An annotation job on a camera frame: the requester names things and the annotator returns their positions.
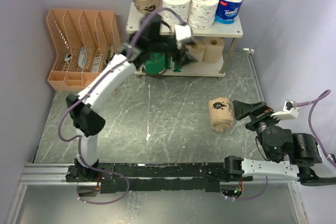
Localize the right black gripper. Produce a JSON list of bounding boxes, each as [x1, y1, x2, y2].
[[233, 99, 284, 142]]

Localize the beige toilet roll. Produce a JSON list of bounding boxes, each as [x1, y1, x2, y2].
[[203, 37, 225, 63], [186, 39, 205, 63]]

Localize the green brown roll orange label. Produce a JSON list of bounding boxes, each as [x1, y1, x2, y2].
[[143, 52, 166, 78]]

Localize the white floral toilet roll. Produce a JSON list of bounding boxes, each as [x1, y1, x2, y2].
[[161, 0, 191, 26]]

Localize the blue white roll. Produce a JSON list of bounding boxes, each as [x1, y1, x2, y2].
[[215, 0, 243, 25]]

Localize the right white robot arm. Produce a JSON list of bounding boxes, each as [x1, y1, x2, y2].
[[223, 100, 335, 186]]

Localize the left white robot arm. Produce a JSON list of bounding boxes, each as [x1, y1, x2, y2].
[[66, 14, 196, 182]]

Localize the white two-tier shelf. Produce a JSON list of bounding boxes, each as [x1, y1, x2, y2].
[[125, 2, 243, 78]]

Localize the orange plastic file organizer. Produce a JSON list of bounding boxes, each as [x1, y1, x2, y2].
[[46, 8, 121, 91]]

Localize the papers in organizer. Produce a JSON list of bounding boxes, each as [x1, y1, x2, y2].
[[62, 44, 115, 73]]

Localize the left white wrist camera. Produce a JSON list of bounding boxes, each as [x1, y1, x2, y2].
[[174, 24, 194, 45]]

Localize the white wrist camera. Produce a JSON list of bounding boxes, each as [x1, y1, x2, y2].
[[174, 24, 194, 45], [271, 100, 299, 121]]

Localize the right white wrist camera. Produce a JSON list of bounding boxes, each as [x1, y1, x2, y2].
[[271, 100, 299, 121]]

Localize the white corner bracket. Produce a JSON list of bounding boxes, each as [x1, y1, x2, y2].
[[243, 48, 255, 56]]

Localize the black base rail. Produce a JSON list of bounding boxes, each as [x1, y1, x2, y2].
[[66, 161, 245, 194]]

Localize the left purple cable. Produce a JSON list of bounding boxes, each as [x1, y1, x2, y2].
[[57, 6, 190, 205]]

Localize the aluminium frame rail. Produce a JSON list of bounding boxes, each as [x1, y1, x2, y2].
[[6, 164, 308, 223]]

